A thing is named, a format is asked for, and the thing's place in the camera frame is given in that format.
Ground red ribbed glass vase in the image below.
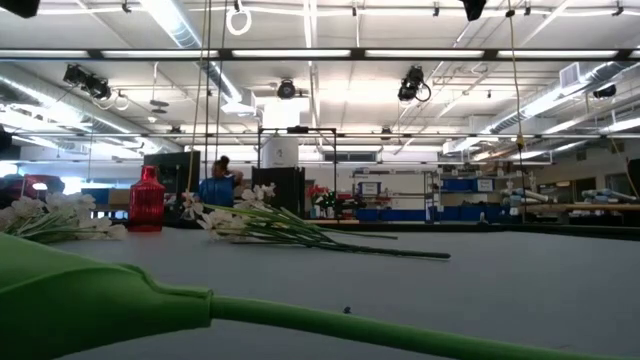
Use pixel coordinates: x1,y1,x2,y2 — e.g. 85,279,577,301
128,165,167,233

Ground white artificial flower bunch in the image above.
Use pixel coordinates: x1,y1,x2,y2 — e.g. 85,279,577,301
180,182,453,260
0,192,128,244

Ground person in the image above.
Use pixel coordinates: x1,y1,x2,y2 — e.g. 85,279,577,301
198,155,245,208

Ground dark flat monitor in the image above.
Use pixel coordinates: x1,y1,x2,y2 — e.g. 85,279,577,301
251,166,307,219
143,150,202,195

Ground dark hanging cable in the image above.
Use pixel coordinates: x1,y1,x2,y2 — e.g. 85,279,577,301
203,0,213,181
213,0,230,166

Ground white looped cable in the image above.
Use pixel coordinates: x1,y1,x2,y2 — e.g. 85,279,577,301
225,0,253,37

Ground black ceiling camera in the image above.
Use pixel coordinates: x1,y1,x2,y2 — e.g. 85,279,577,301
276,78,298,101
397,64,433,104
63,63,112,100

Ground black metal frame stand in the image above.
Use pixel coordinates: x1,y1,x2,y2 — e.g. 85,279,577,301
256,126,339,221

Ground shelf with blue bins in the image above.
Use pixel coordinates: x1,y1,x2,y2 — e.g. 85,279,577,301
352,168,511,224

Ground black overhead frame beam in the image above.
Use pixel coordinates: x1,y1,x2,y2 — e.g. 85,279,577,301
0,47,640,63

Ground red crate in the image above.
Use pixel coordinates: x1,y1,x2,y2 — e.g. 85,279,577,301
0,173,66,201

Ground white cylindrical tank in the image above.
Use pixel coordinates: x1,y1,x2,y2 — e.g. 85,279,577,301
261,137,300,169

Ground blue box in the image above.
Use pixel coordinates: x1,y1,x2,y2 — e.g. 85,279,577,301
80,187,111,206

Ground artificial tulip with green leaf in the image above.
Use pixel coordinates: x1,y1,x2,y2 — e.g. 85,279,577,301
0,228,629,360

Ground wooden background table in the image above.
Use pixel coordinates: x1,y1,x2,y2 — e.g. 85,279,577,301
547,202,640,212

